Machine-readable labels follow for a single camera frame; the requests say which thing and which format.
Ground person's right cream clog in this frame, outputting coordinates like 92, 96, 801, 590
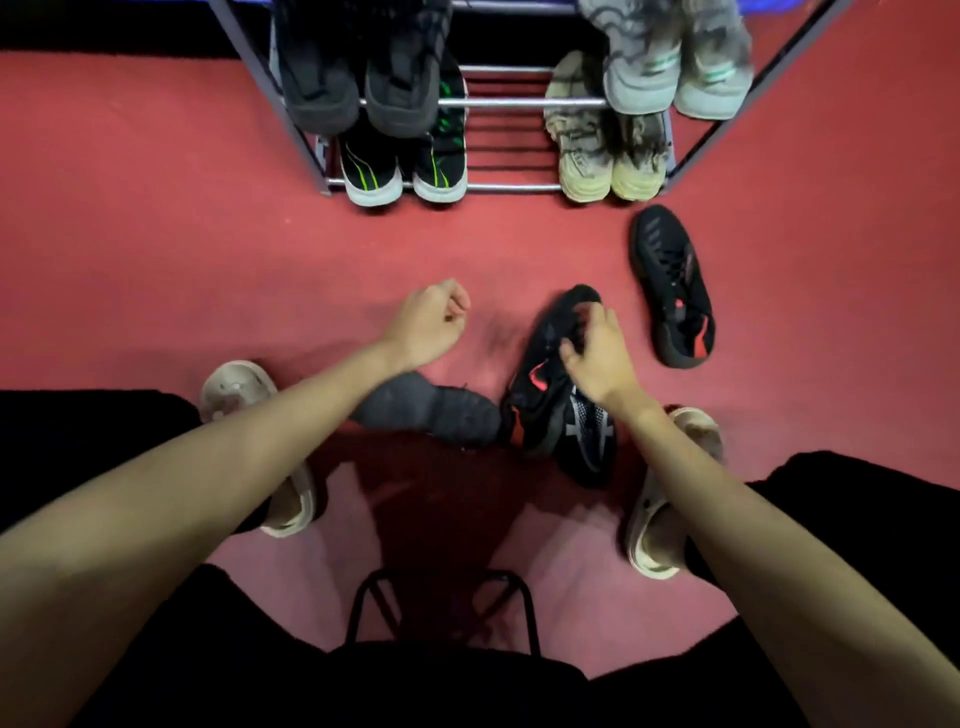
626, 406, 727, 581

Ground person's left hand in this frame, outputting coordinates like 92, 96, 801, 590
378, 278, 472, 374

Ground person's left cream clog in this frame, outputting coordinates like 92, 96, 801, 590
198, 359, 320, 540

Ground black sneaker green stripes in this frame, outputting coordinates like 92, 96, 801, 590
412, 52, 470, 205
338, 112, 405, 209

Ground black sneaker orange marks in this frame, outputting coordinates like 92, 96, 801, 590
365, 0, 455, 139
269, 0, 361, 136

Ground person's black trousers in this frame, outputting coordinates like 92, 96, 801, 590
0, 389, 960, 728

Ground beige sneaker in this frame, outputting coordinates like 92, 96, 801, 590
611, 112, 671, 202
543, 50, 615, 205

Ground person's right hand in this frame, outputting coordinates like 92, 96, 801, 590
558, 302, 648, 421

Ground black folding stool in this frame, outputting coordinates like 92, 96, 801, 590
326, 568, 586, 728

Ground person's cream clog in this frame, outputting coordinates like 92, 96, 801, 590
198, 359, 320, 540
626, 406, 727, 581

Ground grey metal shoe rack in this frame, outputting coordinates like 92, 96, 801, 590
206, 0, 856, 198

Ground person's left forearm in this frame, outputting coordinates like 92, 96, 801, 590
0, 341, 410, 728

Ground black sneaker red patch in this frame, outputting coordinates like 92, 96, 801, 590
500, 283, 605, 460
628, 203, 718, 370

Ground black sneaker white pattern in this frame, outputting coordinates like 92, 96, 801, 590
554, 386, 619, 489

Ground person's right forearm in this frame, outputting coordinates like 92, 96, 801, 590
618, 397, 960, 728

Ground dark grey sneaker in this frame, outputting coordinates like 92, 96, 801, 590
350, 371, 502, 450

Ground white knit sneaker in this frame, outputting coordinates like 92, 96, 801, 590
577, 0, 684, 116
673, 0, 755, 121

